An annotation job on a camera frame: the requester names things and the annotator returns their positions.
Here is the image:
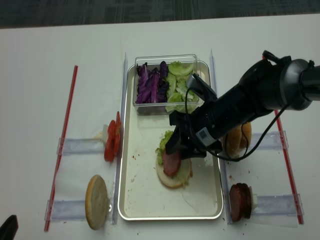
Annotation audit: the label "left upright bun half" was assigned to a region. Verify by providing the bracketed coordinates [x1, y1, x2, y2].
[85, 174, 109, 230]

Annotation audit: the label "white pusher block at tomato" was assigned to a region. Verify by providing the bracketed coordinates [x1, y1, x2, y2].
[101, 124, 109, 145]

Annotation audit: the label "left red rod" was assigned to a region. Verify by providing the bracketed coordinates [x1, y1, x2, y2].
[43, 65, 78, 233]

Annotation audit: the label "meat patty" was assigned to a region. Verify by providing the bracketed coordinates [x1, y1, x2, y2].
[162, 151, 181, 177]

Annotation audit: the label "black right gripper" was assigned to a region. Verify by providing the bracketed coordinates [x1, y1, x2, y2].
[165, 98, 225, 160]

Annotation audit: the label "right long clear rail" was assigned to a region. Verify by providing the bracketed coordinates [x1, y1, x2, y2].
[209, 49, 232, 225]

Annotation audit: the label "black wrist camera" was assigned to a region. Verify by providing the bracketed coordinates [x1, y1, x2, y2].
[186, 73, 218, 102]

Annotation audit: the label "clear rail near left bun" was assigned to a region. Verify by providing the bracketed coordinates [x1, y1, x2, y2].
[44, 200, 86, 222]

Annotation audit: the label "black object bottom left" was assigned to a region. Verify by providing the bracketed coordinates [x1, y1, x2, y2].
[0, 215, 19, 240]

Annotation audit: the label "green lettuce in box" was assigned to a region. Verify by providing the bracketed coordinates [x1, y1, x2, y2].
[165, 61, 195, 113]

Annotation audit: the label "bottom bun on tray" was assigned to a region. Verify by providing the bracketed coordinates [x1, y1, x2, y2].
[155, 154, 193, 189]

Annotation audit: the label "white pusher block at patties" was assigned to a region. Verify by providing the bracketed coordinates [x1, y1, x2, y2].
[249, 186, 258, 212]

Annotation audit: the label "right red rod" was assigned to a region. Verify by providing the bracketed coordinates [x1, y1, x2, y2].
[261, 55, 305, 225]

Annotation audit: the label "clear plastic salad box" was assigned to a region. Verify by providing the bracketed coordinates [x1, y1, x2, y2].
[132, 54, 202, 116]

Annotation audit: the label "right bun behind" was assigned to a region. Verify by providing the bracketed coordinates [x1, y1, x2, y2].
[239, 122, 252, 149]

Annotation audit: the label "clear rail near tomato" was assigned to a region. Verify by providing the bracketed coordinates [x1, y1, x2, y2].
[56, 138, 105, 156]

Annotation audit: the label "right sesame bun front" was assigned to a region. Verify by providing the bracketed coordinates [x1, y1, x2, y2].
[222, 126, 248, 158]

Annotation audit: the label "clear rail near right buns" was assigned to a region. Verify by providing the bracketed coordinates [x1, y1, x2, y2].
[248, 131, 289, 151]

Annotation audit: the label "purple cabbage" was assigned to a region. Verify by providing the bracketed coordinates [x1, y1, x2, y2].
[135, 61, 169, 104]

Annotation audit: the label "lettuce leaf on bun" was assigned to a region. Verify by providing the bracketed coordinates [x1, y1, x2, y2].
[155, 130, 173, 166]

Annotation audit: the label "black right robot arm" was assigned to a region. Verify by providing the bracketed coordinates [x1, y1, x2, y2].
[165, 56, 320, 160]

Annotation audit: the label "clear rail near patties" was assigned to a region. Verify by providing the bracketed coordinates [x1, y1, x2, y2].
[251, 194, 297, 216]

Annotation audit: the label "red tomato slices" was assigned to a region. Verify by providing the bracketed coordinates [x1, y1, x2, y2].
[104, 111, 122, 162]

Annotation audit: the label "red rod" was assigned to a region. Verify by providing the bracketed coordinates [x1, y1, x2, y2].
[43, 65, 78, 233]
[261, 55, 305, 225]

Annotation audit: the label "stacked meat patties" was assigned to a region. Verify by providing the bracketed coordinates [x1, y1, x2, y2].
[229, 183, 253, 222]

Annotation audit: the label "metal tray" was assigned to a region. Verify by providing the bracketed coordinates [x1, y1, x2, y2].
[118, 66, 224, 221]

